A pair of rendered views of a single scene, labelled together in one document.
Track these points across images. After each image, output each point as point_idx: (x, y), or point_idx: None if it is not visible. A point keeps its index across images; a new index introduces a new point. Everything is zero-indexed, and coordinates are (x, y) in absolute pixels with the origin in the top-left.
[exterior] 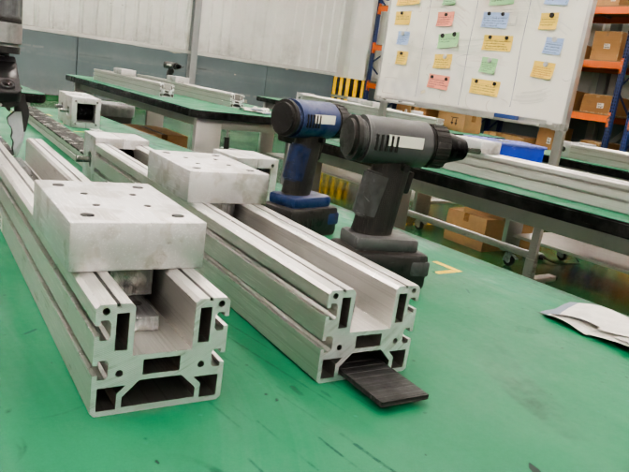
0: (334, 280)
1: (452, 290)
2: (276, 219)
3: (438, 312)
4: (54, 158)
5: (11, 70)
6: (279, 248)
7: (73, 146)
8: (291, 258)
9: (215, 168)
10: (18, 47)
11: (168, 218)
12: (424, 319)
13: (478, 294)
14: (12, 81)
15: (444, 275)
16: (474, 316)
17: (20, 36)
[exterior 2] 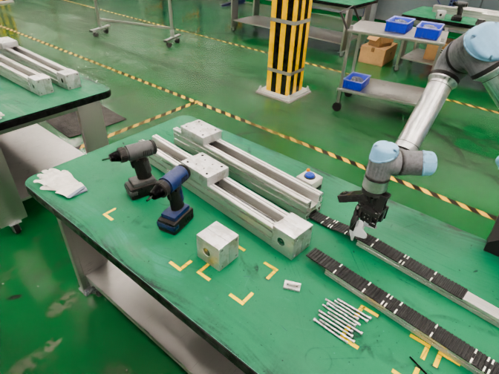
0: (156, 137)
1: (114, 196)
2: (174, 159)
3: (125, 180)
4: (268, 178)
5: (353, 194)
6: (169, 145)
7: (360, 276)
8: (165, 142)
9: (197, 158)
10: (367, 191)
11: (187, 125)
12: (130, 176)
13: (105, 197)
14: (344, 193)
15: (113, 206)
16: (113, 182)
17: (364, 184)
